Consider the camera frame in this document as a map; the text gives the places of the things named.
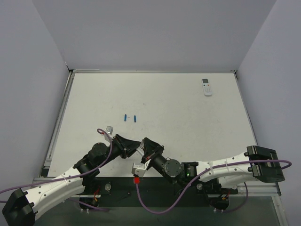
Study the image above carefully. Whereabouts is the small white remote control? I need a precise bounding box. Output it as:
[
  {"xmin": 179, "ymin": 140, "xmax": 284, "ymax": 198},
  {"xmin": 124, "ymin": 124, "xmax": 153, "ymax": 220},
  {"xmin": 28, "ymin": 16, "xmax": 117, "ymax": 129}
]
[{"xmin": 202, "ymin": 78, "xmax": 212, "ymax": 97}]

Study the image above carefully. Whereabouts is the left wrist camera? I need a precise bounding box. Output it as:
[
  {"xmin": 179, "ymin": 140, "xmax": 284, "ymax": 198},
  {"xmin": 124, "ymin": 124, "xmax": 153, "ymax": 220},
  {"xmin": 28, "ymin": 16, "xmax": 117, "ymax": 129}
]
[{"xmin": 101, "ymin": 126, "xmax": 113, "ymax": 143}]

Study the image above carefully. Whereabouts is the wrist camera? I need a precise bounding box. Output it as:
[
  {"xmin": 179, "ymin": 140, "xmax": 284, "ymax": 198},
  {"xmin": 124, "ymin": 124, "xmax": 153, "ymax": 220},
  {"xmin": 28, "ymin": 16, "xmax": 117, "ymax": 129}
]
[
  {"xmin": 131, "ymin": 160, "xmax": 150, "ymax": 178},
  {"xmin": 101, "ymin": 126, "xmax": 113, "ymax": 143}
]

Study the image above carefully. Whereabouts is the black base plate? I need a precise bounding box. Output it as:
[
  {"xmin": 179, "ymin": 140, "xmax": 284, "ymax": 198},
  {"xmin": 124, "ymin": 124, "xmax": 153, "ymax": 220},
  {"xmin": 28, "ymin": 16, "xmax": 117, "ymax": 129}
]
[{"xmin": 79, "ymin": 177, "xmax": 238, "ymax": 209}]

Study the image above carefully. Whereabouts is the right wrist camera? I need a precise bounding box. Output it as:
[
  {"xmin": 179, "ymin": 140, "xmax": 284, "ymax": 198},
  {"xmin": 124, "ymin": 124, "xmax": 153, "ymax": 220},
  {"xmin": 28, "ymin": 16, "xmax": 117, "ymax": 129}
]
[{"xmin": 131, "ymin": 160, "xmax": 150, "ymax": 178}]

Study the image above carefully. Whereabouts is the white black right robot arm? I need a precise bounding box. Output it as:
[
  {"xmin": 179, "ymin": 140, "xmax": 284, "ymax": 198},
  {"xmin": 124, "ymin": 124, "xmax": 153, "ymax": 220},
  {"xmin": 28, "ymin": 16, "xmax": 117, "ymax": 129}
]
[{"xmin": 137, "ymin": 138, "xmax": 285, "ymax": 188}]

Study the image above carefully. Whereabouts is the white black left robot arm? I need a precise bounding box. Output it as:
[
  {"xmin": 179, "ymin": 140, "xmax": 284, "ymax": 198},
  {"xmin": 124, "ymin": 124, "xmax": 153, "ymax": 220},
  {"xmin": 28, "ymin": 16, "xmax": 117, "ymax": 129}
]
[{"xmin": 2, "ymin": 135, "xmax": 141, "ymax": 226}]

